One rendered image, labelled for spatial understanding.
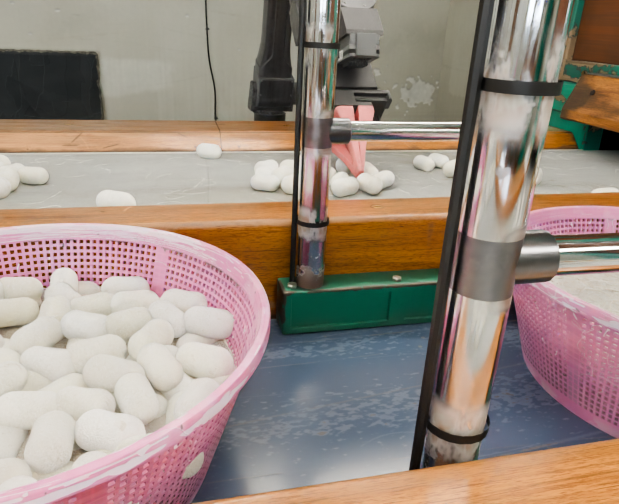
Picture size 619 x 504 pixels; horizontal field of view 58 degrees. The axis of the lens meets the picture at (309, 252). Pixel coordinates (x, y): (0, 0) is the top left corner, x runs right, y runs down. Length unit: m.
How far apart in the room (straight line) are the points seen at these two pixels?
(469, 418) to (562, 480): 0.04
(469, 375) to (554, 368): 0.21
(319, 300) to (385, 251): 0.08
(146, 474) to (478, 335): 0.14
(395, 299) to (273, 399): 0.15
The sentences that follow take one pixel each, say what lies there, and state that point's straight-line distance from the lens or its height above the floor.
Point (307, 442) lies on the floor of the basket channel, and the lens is 0.36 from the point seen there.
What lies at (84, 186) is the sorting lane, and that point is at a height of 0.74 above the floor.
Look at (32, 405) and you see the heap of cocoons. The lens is 0.30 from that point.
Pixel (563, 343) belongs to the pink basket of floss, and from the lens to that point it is 0.40.
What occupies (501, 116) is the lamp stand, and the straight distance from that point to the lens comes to 0.18.
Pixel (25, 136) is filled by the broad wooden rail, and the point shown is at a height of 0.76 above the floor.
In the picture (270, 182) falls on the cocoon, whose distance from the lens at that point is 0.60.
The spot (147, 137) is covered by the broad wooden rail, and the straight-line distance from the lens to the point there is 0.80.
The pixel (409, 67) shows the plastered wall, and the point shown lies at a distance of 2.97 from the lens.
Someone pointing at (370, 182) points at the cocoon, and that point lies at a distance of 0.61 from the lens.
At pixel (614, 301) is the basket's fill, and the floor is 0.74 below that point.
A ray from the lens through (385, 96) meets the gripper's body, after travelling 0.70.
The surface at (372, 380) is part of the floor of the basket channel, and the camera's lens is 0.42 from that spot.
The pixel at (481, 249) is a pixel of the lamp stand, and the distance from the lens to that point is 0.19.
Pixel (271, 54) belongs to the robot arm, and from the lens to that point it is 1.05.
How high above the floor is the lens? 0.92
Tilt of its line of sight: 23 degrees down
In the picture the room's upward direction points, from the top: 3 degrees clockwise
